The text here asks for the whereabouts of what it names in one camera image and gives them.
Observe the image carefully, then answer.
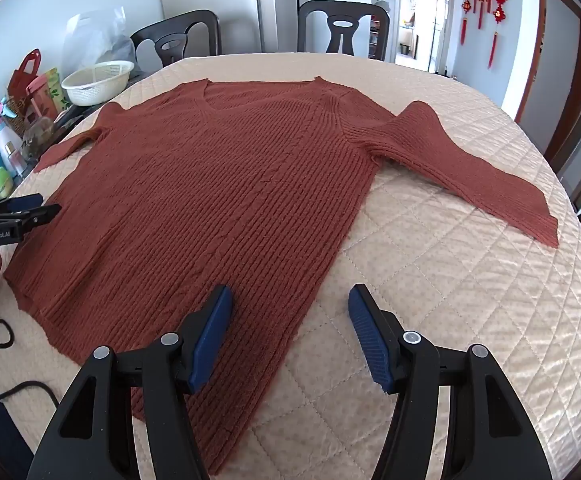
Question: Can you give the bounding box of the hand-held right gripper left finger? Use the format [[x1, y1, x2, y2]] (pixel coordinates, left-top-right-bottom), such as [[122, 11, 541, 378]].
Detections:
[[26, 284, 234, 480]]

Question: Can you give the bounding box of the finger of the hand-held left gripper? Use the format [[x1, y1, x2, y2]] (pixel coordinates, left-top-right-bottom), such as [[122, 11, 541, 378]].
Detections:
[[0, 193, 45, 217], [5, 203, 62, 233]]

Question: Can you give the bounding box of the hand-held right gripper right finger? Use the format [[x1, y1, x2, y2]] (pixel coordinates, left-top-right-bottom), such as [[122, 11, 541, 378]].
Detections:
[[347, 283, 553, 480]]

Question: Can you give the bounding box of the rust brown knit sweater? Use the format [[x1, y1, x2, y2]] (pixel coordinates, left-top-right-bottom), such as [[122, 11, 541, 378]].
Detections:
[[1, 76, 560, 476]]

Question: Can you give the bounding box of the white lotion bottle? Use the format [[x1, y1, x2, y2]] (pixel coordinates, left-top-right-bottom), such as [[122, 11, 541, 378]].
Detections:
[[0, 115, 27, 177]]

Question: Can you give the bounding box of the small glass jar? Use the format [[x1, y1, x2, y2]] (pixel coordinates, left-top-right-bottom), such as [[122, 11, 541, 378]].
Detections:
[[23, 116, 54, 161]]

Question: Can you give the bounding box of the beige quilted table cover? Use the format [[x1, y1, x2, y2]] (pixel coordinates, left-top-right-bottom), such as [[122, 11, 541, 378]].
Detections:
[[0, 52, 581, 480]]

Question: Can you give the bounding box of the pink leaf print bag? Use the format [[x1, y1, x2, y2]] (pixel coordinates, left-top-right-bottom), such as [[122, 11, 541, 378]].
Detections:
[[25, 69, 71, 122]]

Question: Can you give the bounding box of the red gift bag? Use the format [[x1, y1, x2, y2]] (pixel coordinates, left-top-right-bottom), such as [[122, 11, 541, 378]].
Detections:
[[9, 49, 42, 111]]

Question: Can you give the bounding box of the white plastic colander basket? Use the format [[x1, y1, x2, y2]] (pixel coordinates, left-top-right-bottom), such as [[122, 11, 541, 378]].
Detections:
[[61, 60, 136, 107]]

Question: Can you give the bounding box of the clear plastic bag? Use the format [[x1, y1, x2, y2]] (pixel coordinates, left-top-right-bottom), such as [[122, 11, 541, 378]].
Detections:
[[62, 6, 136, 81]]

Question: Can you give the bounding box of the silver refrigerator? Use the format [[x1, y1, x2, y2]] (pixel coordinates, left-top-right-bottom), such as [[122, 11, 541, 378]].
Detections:
[[253, 0, 401, 57]]

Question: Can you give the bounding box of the black cable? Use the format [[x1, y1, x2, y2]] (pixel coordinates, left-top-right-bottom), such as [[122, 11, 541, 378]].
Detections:
[[0, 319, 62, 407]]

